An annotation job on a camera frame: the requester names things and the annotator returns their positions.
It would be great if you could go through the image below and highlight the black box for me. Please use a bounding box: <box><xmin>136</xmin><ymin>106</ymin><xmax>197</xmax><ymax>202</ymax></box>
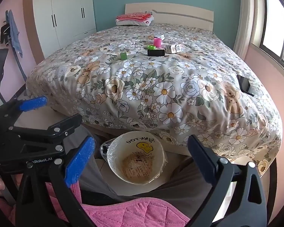
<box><xmin>147</xmin><ymin>49</ymin><xmax>165</xmax><ymax>57</ymax></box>

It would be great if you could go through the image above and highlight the pink quilted garment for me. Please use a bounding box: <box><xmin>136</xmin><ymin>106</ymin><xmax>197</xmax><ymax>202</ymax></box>
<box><xmin>0</xmin><ymin>182</ymin><xmax>191</xmax><ymax>227</ymax></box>

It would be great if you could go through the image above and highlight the blue hanging garment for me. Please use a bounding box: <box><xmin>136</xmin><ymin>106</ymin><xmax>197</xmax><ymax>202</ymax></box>
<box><xmin>8</xmin><ymin>9</ymin><xmax>23</xmax><ymax>58</ymax></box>

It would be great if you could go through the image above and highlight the white milk carton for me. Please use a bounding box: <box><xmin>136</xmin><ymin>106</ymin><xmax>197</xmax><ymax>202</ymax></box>
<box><xmin>165</xmin><ymin>44</ymin><xmax>183</xmax><ymax>54</ymax></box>

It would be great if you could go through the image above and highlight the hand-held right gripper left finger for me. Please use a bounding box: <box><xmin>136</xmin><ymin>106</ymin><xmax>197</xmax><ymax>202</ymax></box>
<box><xmin>15</xmin><ymin>136</ymin><xmax>96</xmax><ymax>227</ymax></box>

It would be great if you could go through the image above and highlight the folded pink blanket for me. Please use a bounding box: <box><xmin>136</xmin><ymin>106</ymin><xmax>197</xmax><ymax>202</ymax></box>
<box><xmin>116</xmin><ymin>12</ymin><xmax>152</xmax><ymax>21</ymax></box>

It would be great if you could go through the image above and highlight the window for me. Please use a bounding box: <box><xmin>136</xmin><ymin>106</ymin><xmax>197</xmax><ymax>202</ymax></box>
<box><xmin>251</xmin><ymin>0</ymin><xmax>284</xmax><ymax>69</ymax></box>

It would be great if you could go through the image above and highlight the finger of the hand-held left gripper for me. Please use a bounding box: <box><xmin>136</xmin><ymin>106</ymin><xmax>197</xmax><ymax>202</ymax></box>
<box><xmin>0</xmin><ymin>96</ymin><xmax>48</xmax><ymax>129</ymax></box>
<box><xmin>5</xmin><ymin>113</ymin><xmax>83</xmax><ymax>158</ymax></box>

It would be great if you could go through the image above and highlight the white wardrobe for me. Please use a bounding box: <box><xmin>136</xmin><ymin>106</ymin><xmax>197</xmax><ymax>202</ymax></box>
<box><xmin>22</xmin><ymin>0</ymin><xmax>97</xmax><ymax>64</ymax></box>

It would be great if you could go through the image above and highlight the white curtain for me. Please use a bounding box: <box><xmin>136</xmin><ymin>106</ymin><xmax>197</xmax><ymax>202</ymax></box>
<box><xmin>233</xmin><ymin>0</ymin><xmax>258</xmax><ymax>57</ymax></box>

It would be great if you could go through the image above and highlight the beige bed headboard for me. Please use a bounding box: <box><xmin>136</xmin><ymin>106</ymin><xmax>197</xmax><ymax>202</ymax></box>
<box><xmin>125</xmin><ymin>3</ymin><xmax>215</xmax><ymax>32</ymax></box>

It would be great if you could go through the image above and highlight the white bin with plastic liner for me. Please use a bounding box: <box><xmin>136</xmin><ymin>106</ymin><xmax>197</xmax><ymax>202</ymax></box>
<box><xmin>100</xmin><ymin>131</ymin><xmax>168</xmax><ymax>185</ymax></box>

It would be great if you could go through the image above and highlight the white pillow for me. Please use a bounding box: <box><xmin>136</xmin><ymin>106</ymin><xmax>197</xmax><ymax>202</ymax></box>
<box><xmin>115</xmin><ymin>16</ymin><xmax>154</xmax><ymax>26</ymax></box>

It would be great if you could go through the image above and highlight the black hanging garment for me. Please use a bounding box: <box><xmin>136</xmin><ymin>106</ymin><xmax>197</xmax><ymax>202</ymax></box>
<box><xmin>0</xmin><ymin>24</ymin><xmax>11</xmax><ymax>45</ymax></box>

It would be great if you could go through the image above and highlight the bed with floral duvet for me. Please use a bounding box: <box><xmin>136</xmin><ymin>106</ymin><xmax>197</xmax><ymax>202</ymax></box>
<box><xmin>26</xmin><ymin>23</ymin><xmax>283</xmax><ymax>176</ymax></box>

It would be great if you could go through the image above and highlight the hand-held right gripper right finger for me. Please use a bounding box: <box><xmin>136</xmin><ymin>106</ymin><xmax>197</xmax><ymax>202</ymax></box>
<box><xmin>187</xmin><ymin>135</ymin><xmax>268</xmax><ymax>227</ymax></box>

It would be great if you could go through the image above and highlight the black phone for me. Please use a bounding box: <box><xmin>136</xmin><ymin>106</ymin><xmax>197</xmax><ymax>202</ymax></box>
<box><xmin>236</xmin><ymin>74</ymin><xmax>255</xmax><ymax>97</ymax></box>

